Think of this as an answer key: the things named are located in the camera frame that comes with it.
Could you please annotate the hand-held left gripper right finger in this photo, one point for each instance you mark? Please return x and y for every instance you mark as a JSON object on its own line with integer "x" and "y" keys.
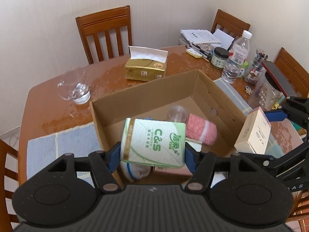
{"x": 190, "y": 157}

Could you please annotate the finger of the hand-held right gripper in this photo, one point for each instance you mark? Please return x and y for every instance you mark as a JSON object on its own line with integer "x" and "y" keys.
{"x": 289, "y": 160}
{"x": 276, "y": 116}

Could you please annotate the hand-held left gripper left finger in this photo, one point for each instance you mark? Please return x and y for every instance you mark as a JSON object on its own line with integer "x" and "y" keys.
{"x": 114, "y": 155}

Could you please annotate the green tissue pack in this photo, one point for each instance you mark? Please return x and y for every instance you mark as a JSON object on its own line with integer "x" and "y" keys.
{"x": 152, "y": 142}
{"x": 194, "y": 147}

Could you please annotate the white sock with blue stripe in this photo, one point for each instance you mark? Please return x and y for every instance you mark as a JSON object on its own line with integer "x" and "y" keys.
{"x": 135, "y": 171}

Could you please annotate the beige carton box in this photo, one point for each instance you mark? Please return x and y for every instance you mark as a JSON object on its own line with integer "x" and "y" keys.
{"x": 253, "y": 133}

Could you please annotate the pink knit sock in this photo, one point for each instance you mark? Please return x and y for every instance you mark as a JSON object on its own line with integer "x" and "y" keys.
{"x": 200, "y": 130}

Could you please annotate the clear plastic jar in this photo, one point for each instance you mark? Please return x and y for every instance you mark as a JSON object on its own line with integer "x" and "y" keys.
{"x": 177, "y": 113}

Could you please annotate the brown cardboard box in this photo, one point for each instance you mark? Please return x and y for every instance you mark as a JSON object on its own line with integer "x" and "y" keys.
{"x": 149, "y": 94}

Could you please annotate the gold filigree ornament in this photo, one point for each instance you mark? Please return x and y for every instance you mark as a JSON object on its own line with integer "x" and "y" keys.
{"x": 275, "y": 106}

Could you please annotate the clear plastic storage container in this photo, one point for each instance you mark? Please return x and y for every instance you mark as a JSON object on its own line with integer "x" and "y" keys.
{"x": 265, "y": 94}

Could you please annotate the clear container with red lid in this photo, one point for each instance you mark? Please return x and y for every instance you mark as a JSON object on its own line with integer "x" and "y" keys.
{"x": 280, "y": 82}

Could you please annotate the clear cup of pens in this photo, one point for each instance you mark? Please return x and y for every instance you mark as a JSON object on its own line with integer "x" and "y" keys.
{"x": 254, "y": 72}

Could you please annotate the wooden chair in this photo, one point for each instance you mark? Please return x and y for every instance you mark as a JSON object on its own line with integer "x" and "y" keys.
{"x": 7, "y": 154}
{"x": 229, "y": 23}
{"x": 292, "y": 65}
{"x": 103, "y": 21}

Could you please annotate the blue checked table mat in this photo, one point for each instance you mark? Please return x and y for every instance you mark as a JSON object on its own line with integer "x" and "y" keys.
{"x": 60, "y": 147}

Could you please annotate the small green-lid bottle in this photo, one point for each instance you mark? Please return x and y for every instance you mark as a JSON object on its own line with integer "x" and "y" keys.
{"x": 243, "y": 69}

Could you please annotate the clear glass pitcher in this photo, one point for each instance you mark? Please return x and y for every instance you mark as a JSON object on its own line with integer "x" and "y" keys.
{"x": 79, "y": 94}

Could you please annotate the clear plastic water bottle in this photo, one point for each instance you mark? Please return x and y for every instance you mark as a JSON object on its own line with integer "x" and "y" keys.
{"x": 237, "y": 53}

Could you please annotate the glass jar with black lid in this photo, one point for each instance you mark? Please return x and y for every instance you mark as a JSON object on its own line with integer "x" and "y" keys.
{"x": 219, "y": 60}

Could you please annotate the gold tissue box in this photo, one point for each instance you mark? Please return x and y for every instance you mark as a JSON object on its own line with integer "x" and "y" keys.
{"x": 144, "y": 70}

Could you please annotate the bunch of pens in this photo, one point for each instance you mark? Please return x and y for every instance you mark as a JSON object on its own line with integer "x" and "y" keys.
{"x": 202, "y": 52}

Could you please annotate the yellow sticky notepad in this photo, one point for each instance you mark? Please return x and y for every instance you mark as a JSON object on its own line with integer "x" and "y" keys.
{"x": 194, "y": 53}

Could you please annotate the stack of white papers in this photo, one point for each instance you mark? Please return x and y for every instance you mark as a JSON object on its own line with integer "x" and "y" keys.
{"x": 200, "y": 37}

